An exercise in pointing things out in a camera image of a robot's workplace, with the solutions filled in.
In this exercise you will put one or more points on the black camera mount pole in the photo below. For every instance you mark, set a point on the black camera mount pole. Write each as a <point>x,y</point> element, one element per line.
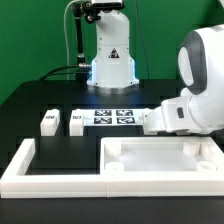
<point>90,9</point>

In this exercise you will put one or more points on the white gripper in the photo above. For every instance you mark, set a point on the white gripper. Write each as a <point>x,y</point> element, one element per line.
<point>171,116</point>

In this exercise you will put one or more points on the white desk top tray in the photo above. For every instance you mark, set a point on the white desk top tray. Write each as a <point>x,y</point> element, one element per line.
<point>160,154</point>

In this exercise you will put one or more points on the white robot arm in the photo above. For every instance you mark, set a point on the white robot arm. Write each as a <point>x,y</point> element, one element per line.
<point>200,106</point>

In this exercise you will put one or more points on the fiducial marker base sheet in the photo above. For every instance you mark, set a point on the fiducial marker base sheet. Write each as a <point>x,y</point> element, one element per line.
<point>113,117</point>

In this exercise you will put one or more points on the white U-shaped obstacle frame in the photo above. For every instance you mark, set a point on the white U-shaped obstacle frame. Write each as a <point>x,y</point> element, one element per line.
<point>16,183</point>

